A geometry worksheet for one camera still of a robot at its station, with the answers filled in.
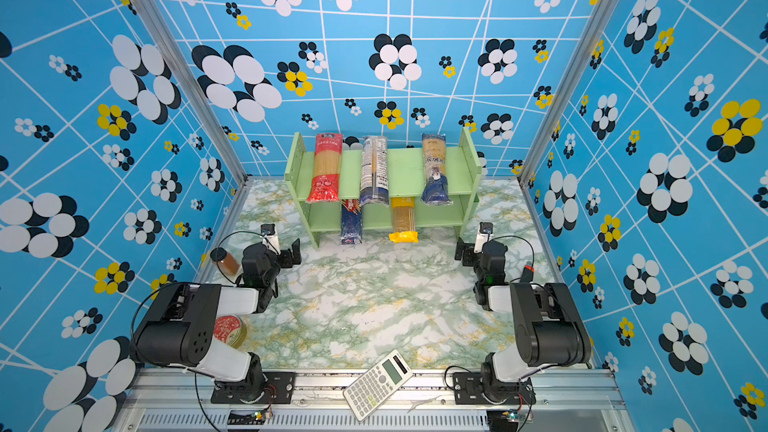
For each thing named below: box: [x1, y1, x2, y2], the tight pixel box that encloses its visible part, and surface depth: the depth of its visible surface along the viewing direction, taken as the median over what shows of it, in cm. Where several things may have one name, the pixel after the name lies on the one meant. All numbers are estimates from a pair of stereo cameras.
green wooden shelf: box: [284, 128, 482, 248], surface depth 88 cm
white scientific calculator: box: [343, 349, 414, 422], surface depth 75 cm
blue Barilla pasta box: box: [341, 199, 363, 244], surface depth 88 cm
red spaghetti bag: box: [306, 133, 343, 203], surface depth 83 cm
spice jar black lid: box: [210, 247, 227, 262], surface depth 89 cm
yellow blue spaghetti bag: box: [420, 133, 453, 206], surface depth 82 cm
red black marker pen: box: [520, 260, 534, 283], surface depth 95 cm
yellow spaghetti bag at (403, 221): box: [388, 197, 419, 243], surface depth 88 cm
